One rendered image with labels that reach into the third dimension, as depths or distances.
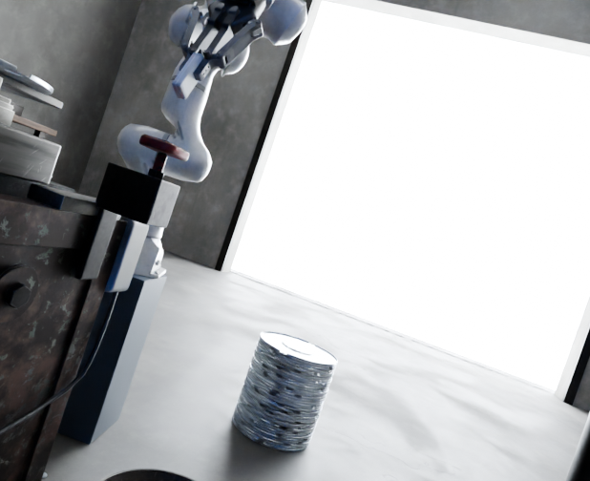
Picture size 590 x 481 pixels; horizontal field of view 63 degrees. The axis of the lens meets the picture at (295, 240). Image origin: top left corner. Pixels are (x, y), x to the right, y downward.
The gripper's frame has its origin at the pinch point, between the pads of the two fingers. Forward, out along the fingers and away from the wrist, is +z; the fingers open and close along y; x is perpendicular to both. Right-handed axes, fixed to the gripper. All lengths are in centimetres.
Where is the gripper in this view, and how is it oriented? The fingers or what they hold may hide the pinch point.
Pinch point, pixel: (189, 75)
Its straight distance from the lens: 79.1
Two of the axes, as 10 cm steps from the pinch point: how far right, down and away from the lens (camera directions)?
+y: -9.2, -3.1, 2.5
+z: -3.9, 8.3, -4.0
